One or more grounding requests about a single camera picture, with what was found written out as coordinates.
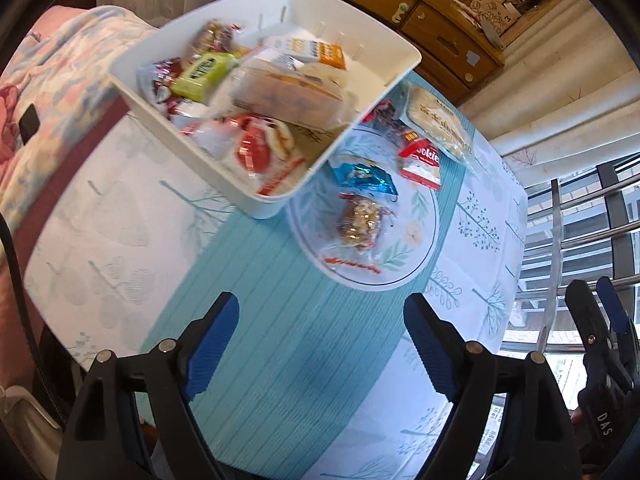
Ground black phone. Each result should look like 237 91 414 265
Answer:
18 104 40 145

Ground black cable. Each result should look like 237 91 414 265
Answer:
0 211 68 428

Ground bread pack clear wrapper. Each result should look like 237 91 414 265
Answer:
398 82 474 168

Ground clear bag orange cookies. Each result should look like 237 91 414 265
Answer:
229 47 356 131

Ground brown snowflake chocolate pack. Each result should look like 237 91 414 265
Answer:
136 58 183 116

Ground peanut brittle clear pack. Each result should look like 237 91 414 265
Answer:
320 194 397 274

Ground green pineapple cake pack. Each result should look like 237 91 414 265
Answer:
170 52 236 103

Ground blue foil candy pack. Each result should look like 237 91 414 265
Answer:
329 155 398 196

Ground pastel floral blanket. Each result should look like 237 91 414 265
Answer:
1 6 156 268

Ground white orange oats bar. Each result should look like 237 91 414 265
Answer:
262 36 346 70

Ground red dates zip bag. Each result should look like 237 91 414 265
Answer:
362 99 420 148

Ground metal window bars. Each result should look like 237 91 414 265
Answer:
501 154 639 353

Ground clear pack yellow crackers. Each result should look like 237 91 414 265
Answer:
398 139 442 191

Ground red white snack bag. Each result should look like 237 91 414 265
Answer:
181 113 306 196

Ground leaf print tablecloth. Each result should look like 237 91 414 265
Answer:
22 69 528 480

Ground cream curtain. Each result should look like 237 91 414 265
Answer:
460 0 639 186

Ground white plastic storage bin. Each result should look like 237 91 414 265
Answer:
110 0 421 219

